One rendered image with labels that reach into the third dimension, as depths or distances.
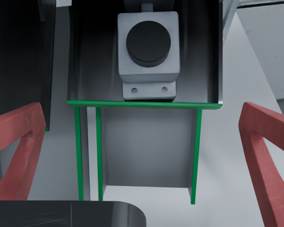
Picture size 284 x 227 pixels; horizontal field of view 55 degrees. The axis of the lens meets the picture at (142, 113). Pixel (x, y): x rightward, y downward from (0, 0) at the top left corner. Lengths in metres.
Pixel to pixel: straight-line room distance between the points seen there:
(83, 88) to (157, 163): 0.19
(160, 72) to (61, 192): 0.28
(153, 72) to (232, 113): 0.48
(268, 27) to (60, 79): 0.87
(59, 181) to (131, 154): 0.11
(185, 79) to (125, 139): 0.17
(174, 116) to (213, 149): 0.24
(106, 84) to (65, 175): 0.20
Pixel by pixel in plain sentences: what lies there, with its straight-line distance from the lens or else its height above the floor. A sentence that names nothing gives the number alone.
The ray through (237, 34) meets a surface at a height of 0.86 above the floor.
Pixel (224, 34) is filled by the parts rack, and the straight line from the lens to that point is 0.37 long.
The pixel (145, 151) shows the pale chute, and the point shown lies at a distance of 0.40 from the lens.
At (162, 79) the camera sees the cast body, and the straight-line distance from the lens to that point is 0.21.
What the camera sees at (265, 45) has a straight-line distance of 1.19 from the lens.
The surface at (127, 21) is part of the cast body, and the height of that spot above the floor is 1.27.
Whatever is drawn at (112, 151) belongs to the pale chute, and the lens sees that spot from 0.40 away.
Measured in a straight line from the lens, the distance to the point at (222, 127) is 0.63.
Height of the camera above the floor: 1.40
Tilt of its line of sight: 60 degrees down
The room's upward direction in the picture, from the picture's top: 1 degrees counter-clockwise
